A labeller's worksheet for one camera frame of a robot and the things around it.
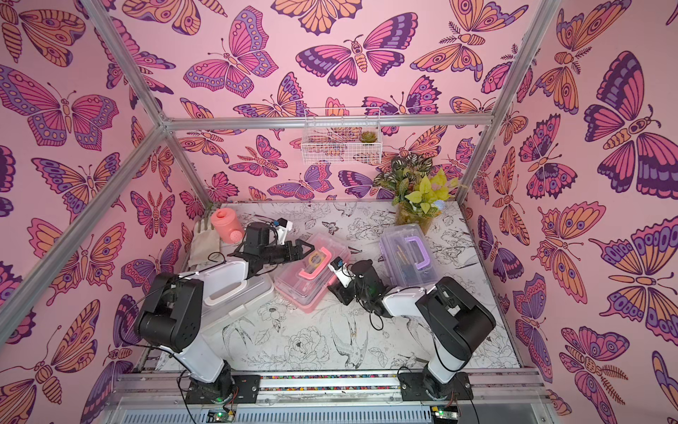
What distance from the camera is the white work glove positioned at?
1.03 m

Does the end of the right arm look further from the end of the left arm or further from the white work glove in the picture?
the white work glove

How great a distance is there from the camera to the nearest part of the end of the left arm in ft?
2.42

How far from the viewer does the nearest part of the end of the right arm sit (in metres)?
0.71

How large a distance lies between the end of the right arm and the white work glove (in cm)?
Result: 52
